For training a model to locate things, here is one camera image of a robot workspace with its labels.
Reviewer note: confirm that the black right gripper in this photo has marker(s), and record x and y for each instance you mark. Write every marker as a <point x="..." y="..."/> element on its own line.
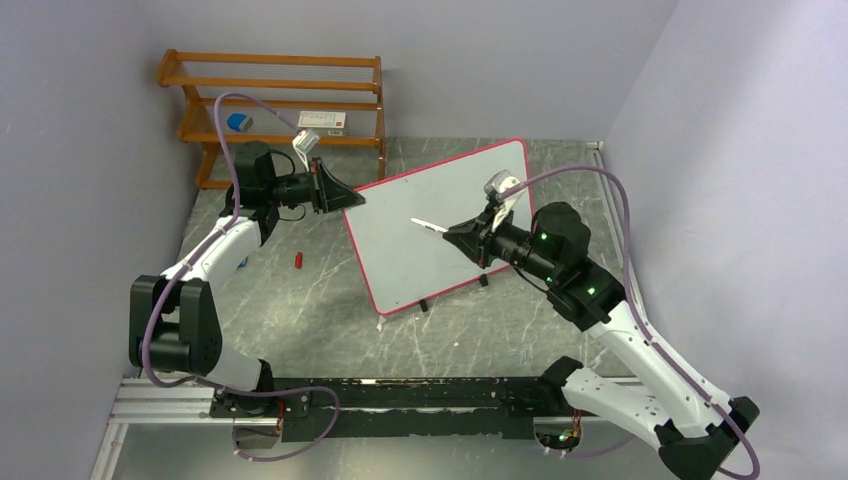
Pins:
<point x="475" y="238"/>

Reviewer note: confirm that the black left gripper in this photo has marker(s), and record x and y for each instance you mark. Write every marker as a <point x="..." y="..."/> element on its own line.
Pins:
<point x="327" y="193"/>

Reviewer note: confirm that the red capped whiteboard marker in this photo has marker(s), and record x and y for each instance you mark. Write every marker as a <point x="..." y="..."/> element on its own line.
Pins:
<point x="429" y="225"/>

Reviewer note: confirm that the pink framed whiteboard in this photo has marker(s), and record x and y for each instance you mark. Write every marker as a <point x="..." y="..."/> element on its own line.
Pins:
<point x="402" y="261"/>

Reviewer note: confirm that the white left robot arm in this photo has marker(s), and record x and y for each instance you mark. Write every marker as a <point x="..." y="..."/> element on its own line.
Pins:
<point x="173" y="317"/>

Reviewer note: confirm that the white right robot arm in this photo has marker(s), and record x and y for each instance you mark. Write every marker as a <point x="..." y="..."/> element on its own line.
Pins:
<point x="691" y="424"/>

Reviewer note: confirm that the blue whiteboard eraser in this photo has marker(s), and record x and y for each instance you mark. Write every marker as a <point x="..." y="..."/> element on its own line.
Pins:
<point x="239" y="122"/>

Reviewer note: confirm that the white red card box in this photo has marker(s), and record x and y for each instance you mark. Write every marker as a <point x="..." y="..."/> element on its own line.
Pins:
<point x="327" y="120"/>

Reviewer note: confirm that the wooden shelf rack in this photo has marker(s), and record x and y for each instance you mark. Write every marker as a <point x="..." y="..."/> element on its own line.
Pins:
<point x="275" y="89"/>

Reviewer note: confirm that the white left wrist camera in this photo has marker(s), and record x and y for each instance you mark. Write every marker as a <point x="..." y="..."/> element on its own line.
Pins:
<point x="303" y="142"/>

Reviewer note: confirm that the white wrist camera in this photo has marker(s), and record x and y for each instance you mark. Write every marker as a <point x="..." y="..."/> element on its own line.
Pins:
<point x="303" y="142"/>
<point x="503" y="190"/>

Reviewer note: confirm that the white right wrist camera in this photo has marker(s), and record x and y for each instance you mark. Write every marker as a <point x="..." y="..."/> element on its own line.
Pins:
<point x="503" y="190"/>

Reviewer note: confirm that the aluminium frame rail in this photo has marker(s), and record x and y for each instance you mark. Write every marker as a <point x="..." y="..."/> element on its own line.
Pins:
<point x="140" y="402"/>

